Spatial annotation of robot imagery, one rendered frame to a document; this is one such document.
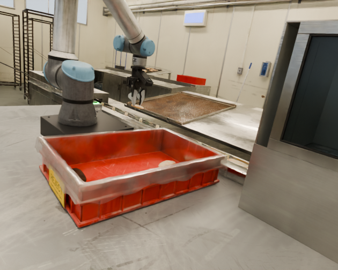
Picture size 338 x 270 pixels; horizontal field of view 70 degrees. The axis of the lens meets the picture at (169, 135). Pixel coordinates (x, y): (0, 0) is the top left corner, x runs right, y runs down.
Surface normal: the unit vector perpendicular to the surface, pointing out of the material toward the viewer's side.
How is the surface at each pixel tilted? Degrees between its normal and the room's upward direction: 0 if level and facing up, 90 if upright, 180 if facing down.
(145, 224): 0
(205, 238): 0
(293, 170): 91
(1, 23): 90
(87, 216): 90
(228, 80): 90
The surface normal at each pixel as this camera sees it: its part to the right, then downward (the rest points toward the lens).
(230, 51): -0.72, 0.09
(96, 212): 0.64, 0.30
